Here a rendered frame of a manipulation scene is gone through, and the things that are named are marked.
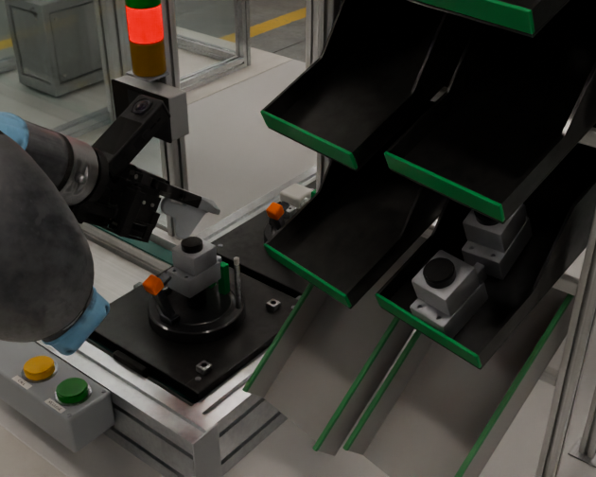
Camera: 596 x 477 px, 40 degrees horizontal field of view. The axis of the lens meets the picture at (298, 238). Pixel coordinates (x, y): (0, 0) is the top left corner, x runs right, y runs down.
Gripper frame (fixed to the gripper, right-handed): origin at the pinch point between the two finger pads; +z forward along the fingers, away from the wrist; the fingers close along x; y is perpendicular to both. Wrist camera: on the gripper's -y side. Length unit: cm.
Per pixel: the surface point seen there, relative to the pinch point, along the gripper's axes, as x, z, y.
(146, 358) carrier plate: 1.6, 1.9, 22.9
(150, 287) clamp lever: 0.7, -1.6, 13.3
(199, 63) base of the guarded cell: -93, 95, -31
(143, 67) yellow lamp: -17.8, 0.9, -14.1
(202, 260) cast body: 2.3, 4.7, 7.9
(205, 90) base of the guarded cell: -78, 84, -23
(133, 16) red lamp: -18.5, -3.7, -20.0
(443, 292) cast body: 43.0, -13.2, -1.6
